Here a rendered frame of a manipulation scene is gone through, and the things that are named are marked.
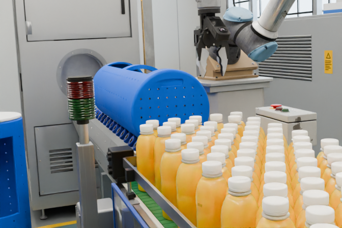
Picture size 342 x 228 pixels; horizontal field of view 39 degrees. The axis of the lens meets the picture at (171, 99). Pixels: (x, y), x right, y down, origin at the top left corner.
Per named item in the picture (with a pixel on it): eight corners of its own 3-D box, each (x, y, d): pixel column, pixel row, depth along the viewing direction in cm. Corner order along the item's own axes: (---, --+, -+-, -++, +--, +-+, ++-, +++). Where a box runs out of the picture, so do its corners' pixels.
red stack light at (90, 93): (92, 95, 119) (91, 79, 119) (96, 97, 113) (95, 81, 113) (65, 97, 117) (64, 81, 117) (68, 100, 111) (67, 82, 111)
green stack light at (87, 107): (93, 115, 120) (92, 95, 119) (98, 119, 114) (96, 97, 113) (67, 117, 118) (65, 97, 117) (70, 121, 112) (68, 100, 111)
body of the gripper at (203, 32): (215, 47, 161) (214, 9, 159) (226, 47, 153) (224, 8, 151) (193, 48, 159) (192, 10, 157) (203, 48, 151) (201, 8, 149)
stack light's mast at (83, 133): (95, 139, 121) (91, 75, 119) (100, 144, 115) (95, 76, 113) (69, 142, 119) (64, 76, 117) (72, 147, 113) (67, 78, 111)
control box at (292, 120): (282, 134, 165) (281, 104, 164) (317, 145, 146) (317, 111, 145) (255, 137, 162) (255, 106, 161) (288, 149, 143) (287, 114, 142)
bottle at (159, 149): (184, 192, 140) (181, 132, 138) (167, 198, 135) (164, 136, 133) (167, 188, 145) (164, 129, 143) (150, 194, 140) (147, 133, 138)
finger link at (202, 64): (198, 76, 158) (204, 48, 158) (205, 78, 153) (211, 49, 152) (189, 75, 157) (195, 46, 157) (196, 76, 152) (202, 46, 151)
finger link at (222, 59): (224, 72, 161) (217, 45, 159) (232, 73, 156) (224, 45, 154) (216, 75, 160) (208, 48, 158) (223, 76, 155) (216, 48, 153)
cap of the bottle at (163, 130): (174, 133, 138) (173, 126, 137) (164, 135, 135) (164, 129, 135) (164, 131, 140) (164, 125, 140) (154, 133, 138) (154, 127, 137)
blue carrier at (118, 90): (146, 115, 256) (144, 60, 253) (210, 148, 174) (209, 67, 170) (91, 118, 248) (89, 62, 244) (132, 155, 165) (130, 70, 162)
